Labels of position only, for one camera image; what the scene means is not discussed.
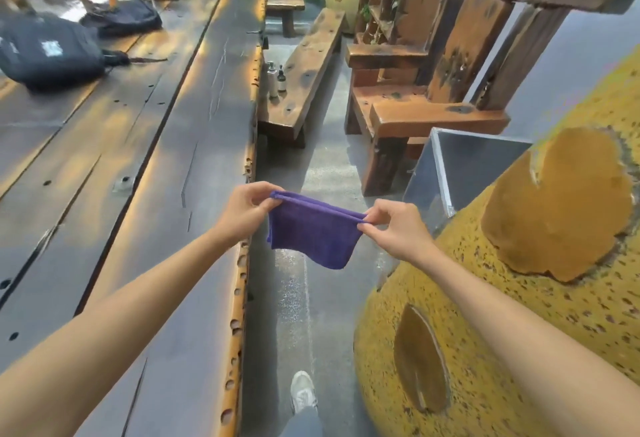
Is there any person's right hand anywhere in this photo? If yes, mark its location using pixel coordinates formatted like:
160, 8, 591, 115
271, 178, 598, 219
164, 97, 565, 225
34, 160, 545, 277
357, 199, 443, 265

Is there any person's left hand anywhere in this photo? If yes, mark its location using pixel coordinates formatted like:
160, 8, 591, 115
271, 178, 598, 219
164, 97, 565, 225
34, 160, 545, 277
212, 181, 286, 250

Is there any purple microfibre cloth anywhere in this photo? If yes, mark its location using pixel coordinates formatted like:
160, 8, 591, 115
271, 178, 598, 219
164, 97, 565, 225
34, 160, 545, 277
265, 190, 369, 271

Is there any rustic wooden armchair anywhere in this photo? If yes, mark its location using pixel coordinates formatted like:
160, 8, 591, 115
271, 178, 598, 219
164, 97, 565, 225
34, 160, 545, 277
343, 0, 640, 197

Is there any person's left forearm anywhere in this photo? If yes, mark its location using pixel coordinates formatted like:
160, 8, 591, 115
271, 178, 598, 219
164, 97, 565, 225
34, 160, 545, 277
0, 229, 241, 437

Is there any person's right forearm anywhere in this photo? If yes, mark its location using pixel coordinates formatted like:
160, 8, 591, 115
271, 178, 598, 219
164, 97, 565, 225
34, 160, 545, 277
417, 244, 640, 437

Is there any person's white shoe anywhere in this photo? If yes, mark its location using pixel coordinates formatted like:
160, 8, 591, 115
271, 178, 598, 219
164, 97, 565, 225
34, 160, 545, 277
290, 370, 319, 416

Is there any person's grey trouser leg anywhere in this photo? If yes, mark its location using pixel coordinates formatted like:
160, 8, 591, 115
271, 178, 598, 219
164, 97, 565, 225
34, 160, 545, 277
277, 404, 325, 437

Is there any large yellow speckled vase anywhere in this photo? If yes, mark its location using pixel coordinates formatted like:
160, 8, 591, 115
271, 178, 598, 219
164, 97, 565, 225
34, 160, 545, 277
353, 46, 640, 437

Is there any silver metal open box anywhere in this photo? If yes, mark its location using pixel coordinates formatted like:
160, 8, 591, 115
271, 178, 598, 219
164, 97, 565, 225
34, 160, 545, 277
402, 127, 535, 219

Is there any low wooden plank bench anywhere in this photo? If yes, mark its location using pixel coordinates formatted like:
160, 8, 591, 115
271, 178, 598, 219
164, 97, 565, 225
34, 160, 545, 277
257, 7, 347, 148

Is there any small black bag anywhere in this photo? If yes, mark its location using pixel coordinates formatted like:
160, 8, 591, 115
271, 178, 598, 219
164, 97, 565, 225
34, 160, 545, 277
79, 0, 163, 38

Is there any large black backpack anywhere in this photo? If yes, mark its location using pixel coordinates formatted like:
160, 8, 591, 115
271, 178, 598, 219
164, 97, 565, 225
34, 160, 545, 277
0, 12, 131, 92

